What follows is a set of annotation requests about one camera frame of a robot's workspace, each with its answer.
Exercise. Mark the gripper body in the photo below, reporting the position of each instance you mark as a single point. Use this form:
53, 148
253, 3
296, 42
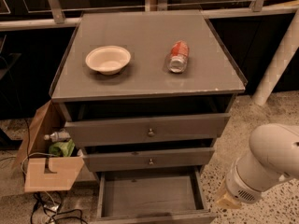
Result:
240, 186

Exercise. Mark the grey bottom drawer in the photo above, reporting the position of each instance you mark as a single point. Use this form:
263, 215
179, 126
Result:
152, 196

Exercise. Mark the grey drawer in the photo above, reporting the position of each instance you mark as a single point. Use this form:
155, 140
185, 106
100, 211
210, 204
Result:
107, 132
152, 196
148, 159

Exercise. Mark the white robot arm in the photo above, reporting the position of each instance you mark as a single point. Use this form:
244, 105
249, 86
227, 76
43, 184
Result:
272, 159

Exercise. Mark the grey middle drawer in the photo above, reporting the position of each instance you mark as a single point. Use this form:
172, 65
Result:
148, 159

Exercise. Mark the grey drawer cabinet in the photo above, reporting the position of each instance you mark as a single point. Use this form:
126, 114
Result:
145, 88

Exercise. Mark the grey top drawer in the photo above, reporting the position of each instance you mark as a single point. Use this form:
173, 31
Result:
107, 132

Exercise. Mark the red soda can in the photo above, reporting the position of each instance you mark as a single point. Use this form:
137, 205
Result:
178, 58

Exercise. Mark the green plastic bag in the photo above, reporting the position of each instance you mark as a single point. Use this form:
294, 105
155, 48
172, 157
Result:
62, 149

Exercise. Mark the clear plastic bottle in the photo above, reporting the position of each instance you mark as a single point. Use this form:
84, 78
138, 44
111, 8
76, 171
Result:
57, 136

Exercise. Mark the white paper bowl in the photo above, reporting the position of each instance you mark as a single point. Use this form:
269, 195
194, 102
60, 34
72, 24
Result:
108, 60

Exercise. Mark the brown cardboard box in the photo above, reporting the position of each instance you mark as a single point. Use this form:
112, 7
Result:
43, 172

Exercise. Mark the white diagonal post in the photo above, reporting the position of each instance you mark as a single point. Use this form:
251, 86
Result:
286, 49

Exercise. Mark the metal railing frame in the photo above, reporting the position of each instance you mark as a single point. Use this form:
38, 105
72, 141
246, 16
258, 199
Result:
31, 14

